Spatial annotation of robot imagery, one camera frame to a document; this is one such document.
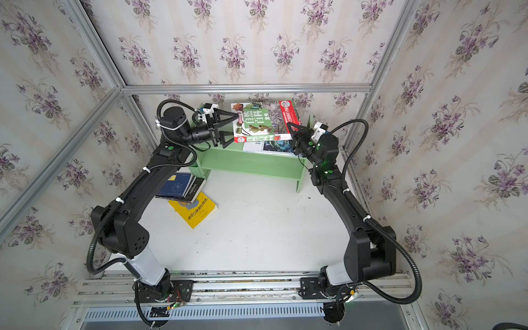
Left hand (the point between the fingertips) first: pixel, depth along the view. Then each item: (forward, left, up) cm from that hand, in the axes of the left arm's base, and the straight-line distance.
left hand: (238, 124), depth 65 cm
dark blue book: (+3, +34, -39) cm, 52 cm away
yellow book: (-9, +23, -44) cm, 51 cm away
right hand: (+5, -19, -3) cm, 20 cm away
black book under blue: (+2, +26, -42) cm, 49 cm away
